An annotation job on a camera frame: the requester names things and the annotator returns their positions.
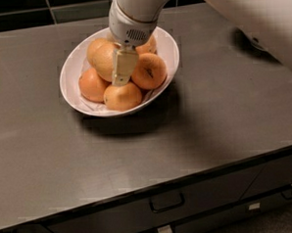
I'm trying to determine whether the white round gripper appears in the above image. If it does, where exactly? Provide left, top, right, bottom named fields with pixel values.
left=106, top=0, right=156, bottom=86

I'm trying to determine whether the orange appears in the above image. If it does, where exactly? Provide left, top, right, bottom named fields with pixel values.
left=78, top=68, right=109, bottom=103
left=135, top=36, right=157, bottom=54
left=104, top=82, right=143, bottom=111
left=86, top=37, right=110, bottom=65
left=131, top=53, right=167, bottom=90
left=93, top=43, right=119, bottom=82

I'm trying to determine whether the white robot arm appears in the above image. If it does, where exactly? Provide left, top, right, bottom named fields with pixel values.
left=109, top=0, right=292, bottom=70

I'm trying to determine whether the white oval bowl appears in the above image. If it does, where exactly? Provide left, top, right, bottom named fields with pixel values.
left=60, top=26, right=180, bottom=117

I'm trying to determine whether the dark drawer front centre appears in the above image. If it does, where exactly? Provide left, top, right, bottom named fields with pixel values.
left=51, top=166, right=261, bottom=233

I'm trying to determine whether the dark drawer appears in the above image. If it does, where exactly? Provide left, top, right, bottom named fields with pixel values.
left=242, top=154, right=292, bottom=199
left=51, top=166, right=261, bottom=233

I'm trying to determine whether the white label lower centre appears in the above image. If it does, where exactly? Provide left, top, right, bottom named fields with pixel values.
left=157, top=225, right=173, bottom=233

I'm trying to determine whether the dark drawer front right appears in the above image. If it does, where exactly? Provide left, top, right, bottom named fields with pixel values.
left=242, top=154, right=292, bottom=199

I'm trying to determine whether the white label lower right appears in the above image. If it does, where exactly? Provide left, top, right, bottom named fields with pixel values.
left=248, top=203, right=261, bottom=211

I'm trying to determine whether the black drawer handle centre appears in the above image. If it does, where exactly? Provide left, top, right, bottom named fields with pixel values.
left=149, top=192, right=185, bottom=214

